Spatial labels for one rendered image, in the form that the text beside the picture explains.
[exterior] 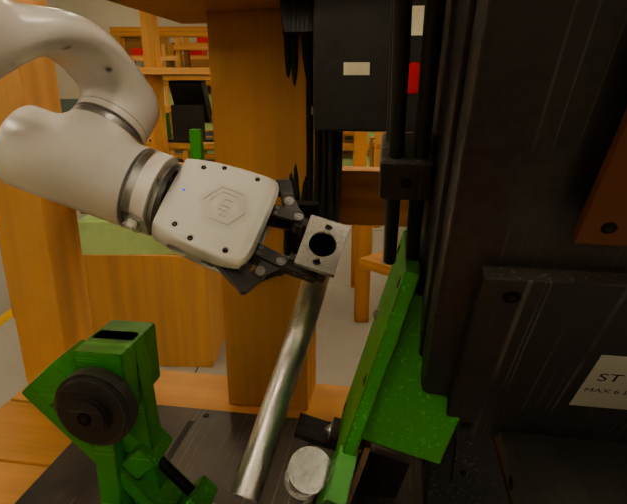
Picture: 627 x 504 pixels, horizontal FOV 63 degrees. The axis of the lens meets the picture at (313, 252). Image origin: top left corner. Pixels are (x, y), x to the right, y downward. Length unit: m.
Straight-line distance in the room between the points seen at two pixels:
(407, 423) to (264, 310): 0.43
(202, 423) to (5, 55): 0.59
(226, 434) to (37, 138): 0.50
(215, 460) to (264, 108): 0.50
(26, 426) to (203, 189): 0.60
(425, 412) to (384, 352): 0.07
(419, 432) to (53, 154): 0.41
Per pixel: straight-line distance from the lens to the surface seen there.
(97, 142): 0.53
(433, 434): 0.46
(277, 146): 0.75
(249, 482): 0.56
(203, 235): 0.48
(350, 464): 0.45
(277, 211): 0.51
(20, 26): 0.48
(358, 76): 0.62
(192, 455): 0.80
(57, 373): 0.56
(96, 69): 0.55
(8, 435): 0.98
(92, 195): 0.52
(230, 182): 0.51
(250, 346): 0.86
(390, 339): 0.40
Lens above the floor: 1.40
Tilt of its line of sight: 18 degrees down
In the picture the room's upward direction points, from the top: straight up
